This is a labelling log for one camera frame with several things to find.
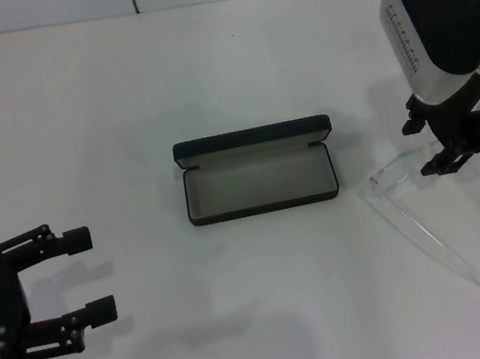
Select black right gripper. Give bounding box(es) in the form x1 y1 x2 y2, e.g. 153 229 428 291
395 72 480 182

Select black glasses case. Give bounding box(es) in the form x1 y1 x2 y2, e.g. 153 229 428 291
170 112 345 230

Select right wrist camera housing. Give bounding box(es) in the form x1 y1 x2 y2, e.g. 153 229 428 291
375 0 480 111

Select clear frame glasses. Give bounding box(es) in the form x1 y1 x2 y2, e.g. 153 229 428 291
348 120 480 313

